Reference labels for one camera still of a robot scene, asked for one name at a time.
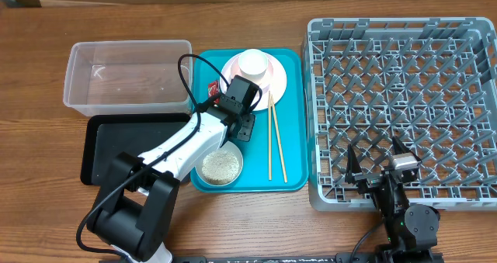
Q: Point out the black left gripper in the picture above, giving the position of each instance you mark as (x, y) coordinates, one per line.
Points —
(246, 133)

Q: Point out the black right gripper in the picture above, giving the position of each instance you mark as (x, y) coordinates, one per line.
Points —
(370, 181)

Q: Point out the red snack wrapper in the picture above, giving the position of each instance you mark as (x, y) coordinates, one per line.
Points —
(214, 92)

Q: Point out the grey bowl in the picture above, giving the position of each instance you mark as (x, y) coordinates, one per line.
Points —
(229, 146)

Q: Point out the pile of rice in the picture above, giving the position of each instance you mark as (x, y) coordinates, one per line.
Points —
(220, 168)

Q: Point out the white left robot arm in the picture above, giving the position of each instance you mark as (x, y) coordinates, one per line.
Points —
(133, 208)

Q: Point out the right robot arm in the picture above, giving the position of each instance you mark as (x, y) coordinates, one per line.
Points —
(411, 228)

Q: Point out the grey dishwasher rack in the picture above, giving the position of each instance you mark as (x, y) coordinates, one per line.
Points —
(431, 82)

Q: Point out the right wooden chopstick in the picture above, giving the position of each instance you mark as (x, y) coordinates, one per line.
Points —
(275, 124)

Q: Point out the pink shallow bowl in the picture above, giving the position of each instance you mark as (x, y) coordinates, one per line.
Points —
(264, 82)

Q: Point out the white round plate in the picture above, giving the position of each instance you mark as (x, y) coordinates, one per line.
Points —
(278, 84)

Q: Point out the teal serving tray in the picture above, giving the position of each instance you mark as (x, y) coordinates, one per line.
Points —
(262, 170)

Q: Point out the white cup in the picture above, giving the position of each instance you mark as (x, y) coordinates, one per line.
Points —
(253, 64)

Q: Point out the black rectangular tray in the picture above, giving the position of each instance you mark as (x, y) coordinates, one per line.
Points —
(109, 135)

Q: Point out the clear plastic storage bin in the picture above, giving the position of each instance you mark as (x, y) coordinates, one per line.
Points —
(128, 77)

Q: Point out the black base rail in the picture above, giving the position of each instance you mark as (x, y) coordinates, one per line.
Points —
(338, 258)

